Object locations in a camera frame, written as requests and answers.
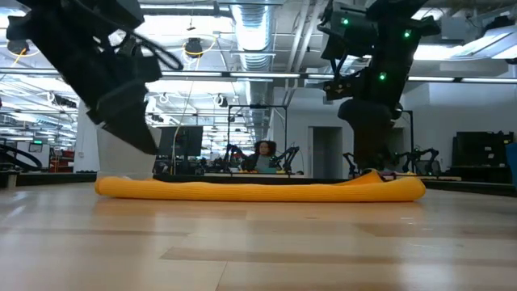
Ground background wooden table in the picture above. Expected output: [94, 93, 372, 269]
[387, 174, 462, 182]

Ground black gantry frame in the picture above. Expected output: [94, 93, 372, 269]
[227, 103, 289, 175]
[397, 108, 415, 163]

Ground person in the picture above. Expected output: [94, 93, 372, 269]
[242, 140, 284, 175]

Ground black ceiling device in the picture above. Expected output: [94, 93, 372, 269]
[6, 38, 31, 56]
[184, 36, 204, 59]

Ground black aluminium table frame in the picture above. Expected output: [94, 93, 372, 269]
[0, 170, 517, 198]

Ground ceiling light strip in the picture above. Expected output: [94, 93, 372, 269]
[0, 67, 517, 84]

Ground orange microfiber towel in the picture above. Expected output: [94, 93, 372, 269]
[95, 169, 427, 203]

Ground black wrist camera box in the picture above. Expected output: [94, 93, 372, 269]
[131, 52, 163, 85]
[322, 77, 360, 102]

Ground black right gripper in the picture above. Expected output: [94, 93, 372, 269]
[337, 56, 404, 173]

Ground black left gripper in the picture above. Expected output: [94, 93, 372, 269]
[60, 43, 163, 156]

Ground red tool cabinet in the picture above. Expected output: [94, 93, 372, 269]
[48, 149, 76, 174]

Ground black curved hose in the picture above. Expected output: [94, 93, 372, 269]
[0, 143, 44, 171]

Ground black background monitor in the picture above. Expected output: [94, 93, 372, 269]
[156, 124, 204, 159]

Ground ribbed silver ventilation duct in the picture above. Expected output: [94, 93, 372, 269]
[229, 0, 276, 142]

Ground black storage cabinet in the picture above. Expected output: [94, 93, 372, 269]
[449, 130, 515, 183]

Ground left gripper cable loop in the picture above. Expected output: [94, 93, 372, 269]
[120, 27, 185, 73]

